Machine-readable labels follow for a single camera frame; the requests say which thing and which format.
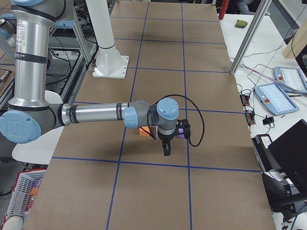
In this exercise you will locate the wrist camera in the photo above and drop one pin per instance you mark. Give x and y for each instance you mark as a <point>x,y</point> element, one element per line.
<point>189,133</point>

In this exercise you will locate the purple foam block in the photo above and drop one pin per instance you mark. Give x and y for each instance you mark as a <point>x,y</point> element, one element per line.
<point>182,129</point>

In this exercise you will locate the near teach pendant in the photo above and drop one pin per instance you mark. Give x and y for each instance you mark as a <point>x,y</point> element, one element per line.
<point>275,99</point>

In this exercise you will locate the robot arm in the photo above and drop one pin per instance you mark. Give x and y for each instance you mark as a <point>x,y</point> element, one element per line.
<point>29,115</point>

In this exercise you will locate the reacher grabber tool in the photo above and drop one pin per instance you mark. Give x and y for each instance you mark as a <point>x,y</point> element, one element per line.
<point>274,80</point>

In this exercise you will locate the orange foam block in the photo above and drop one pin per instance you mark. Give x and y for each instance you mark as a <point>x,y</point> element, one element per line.
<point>144,131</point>

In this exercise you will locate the far teach pendant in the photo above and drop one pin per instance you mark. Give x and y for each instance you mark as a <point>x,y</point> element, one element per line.
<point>292,77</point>

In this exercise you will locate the aluminium frame post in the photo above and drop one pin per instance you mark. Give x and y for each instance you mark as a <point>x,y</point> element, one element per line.
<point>256,21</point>

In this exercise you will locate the teach pendant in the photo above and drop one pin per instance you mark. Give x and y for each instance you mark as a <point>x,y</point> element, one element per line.
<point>275,99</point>
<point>292,77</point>

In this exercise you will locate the white chair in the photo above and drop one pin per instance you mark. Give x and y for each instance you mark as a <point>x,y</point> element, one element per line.
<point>39,151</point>

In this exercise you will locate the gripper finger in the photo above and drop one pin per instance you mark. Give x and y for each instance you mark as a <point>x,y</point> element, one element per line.
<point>166,148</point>

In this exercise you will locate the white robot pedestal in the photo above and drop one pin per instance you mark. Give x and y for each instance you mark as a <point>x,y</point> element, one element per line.
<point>109,62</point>

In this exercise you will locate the white plastic basket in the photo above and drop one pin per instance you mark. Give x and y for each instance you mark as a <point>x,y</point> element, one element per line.
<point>21,198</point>

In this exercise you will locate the black laptop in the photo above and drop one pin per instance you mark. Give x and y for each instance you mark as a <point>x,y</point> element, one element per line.
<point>290,152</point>

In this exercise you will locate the green bean bag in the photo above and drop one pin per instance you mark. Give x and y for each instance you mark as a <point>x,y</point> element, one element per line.
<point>241,24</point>

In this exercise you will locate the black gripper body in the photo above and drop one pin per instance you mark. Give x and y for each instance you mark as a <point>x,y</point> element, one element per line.
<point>166,138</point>

